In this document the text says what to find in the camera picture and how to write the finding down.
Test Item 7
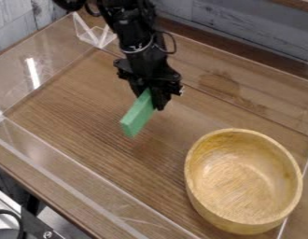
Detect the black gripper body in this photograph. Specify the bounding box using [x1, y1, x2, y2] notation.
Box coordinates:
[113, 46, 182, 96]

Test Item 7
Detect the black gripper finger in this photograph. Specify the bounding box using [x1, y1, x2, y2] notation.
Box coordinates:
[150, 87, 171, 111]
[129, 81, 149, 97]

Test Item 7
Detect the green rectangular block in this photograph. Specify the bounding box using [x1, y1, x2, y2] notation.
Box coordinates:
[119, 90, 154, 137]

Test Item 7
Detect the brown wooden bowl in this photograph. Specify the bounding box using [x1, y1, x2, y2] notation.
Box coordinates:
[183, 128, 302, 235]

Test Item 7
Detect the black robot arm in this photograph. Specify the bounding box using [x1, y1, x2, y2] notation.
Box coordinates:
[53, 0, 182, 111]

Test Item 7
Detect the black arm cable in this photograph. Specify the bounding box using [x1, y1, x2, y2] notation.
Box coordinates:
[153, 30, 178, 55]

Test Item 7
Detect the clear acrylic corner bracket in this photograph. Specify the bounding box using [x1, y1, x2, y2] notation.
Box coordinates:
[71, 12, 117, 49]

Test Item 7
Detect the clear acrylic tray wall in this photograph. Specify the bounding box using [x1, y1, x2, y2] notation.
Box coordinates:
[0, 115, 199, 239]

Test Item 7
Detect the black cable lower left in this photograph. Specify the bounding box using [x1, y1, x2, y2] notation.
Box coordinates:
[0, 208, 26, 239]

